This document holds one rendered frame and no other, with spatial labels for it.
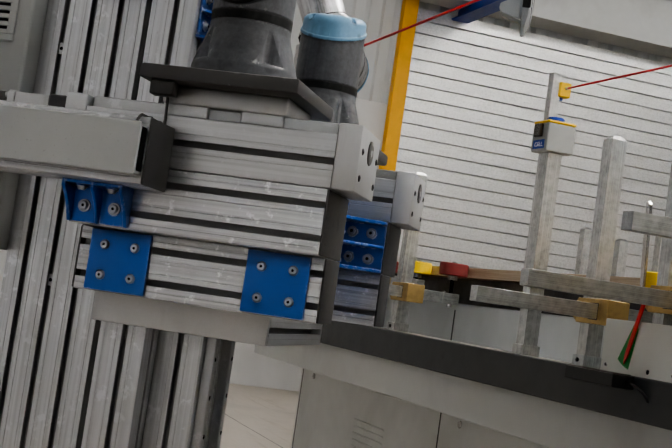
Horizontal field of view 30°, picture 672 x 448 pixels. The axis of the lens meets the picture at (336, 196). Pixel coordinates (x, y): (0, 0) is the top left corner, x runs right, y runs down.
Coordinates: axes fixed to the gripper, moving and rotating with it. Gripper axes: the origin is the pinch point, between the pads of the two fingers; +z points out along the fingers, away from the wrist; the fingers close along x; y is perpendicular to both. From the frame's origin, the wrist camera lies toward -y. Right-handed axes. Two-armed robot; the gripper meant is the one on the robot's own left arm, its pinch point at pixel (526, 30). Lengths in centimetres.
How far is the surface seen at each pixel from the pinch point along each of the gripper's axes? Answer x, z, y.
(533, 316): -45, 53, -6
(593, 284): 12, 46, -19
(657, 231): 36, 38, -27
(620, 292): 9, 47, -23
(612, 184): -22.3, 24.6, -19.4
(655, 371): 1, 60, -31
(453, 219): -795, -23, 107
